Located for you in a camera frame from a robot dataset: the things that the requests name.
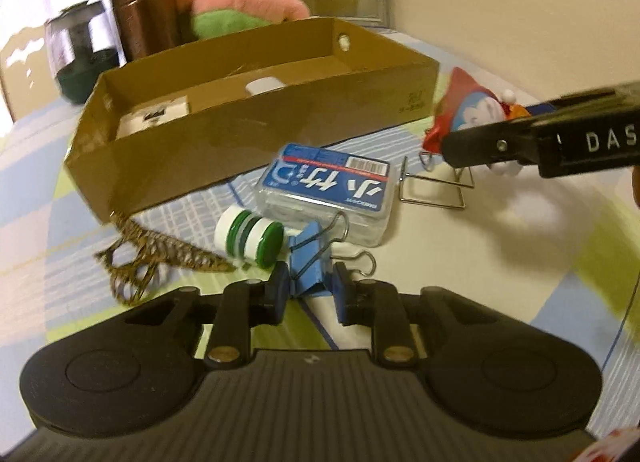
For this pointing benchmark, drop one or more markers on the cream wooden chair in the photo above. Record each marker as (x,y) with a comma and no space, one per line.
(20,86)

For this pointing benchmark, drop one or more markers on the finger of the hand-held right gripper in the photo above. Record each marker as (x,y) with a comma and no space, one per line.
(595,99)
(490,144)

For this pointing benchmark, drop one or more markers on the green white spool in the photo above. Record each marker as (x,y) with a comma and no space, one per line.
(250,237)

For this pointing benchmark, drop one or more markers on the white wall switch plate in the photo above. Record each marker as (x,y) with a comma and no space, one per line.
(155,114)

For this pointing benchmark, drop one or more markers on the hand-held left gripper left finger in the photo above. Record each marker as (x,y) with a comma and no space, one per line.
(277,292)

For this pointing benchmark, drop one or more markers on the glass jar with dark base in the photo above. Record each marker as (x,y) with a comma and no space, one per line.
(80,66)

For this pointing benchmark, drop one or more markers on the white charger with prongs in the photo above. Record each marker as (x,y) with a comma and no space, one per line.
(262,85)

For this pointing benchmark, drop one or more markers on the red white printed object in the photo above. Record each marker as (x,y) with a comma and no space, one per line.
(610,447)

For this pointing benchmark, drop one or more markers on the checked tablecloth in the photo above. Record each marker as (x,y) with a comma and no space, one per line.
(500,242)

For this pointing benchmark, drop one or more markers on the blue cat toy figure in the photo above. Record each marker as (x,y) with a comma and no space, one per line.
(470,106)

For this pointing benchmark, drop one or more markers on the brown cardboard box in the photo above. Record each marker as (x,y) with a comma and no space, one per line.
(250,141)

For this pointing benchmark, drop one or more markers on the brown metal thermos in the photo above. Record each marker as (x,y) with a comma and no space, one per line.
(145,16)

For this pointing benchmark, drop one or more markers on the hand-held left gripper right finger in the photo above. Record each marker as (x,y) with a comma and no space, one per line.
(345,297)

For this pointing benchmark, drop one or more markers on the blue binder clip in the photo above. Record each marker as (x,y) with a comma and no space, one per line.
(310,262)

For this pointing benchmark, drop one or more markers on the clear plastic box blue label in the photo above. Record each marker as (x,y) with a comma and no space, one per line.
(325,187)

